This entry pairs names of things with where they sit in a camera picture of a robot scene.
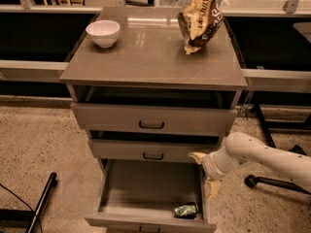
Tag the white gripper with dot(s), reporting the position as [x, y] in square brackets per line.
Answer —
[210, 166]

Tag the green soda can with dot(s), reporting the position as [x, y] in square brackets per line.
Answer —
[188, 211]

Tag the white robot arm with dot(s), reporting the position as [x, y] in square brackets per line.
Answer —
[239, 149]

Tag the grey bottom drawer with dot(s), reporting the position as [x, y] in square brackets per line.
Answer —
[141, 195]

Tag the grey drawer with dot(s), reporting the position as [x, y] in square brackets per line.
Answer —
[148, 146]
[141, 195]
[160, 111]

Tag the grey drawer cabinet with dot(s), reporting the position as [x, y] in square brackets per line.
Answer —
[145, 105]

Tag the grey middle drawer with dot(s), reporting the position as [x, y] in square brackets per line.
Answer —
[148, 146]

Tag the grey top drawer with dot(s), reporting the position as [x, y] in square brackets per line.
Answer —
[160, 111]

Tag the black wheeled base leg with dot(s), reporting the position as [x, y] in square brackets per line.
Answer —
[251, 181]

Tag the black caster leg right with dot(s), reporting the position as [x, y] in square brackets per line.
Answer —
[297, 149]

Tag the grey metal railing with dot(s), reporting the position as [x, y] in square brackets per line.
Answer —
[32, 70]

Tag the black stand leg left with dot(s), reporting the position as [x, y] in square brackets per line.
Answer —
[45, 196]

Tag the yellow brown chip bag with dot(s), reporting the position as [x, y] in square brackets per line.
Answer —
[199, 22]

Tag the white ceramic bowl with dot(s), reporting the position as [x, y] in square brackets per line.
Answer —
[103, 33]

